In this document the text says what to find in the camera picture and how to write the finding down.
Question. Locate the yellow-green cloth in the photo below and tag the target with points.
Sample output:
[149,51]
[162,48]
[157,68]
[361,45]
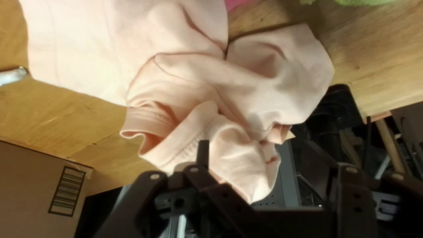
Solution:
[351,2]

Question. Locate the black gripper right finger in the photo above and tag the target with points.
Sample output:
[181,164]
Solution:
[362,206]

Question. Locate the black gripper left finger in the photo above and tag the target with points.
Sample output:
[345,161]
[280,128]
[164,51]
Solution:
[213,208]

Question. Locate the peach shirt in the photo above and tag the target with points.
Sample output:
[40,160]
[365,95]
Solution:
[181,79]

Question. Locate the cardboard box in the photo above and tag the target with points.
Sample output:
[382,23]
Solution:
[41,195]

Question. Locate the pink cloth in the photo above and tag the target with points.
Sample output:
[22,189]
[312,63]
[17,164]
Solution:
[232,4]

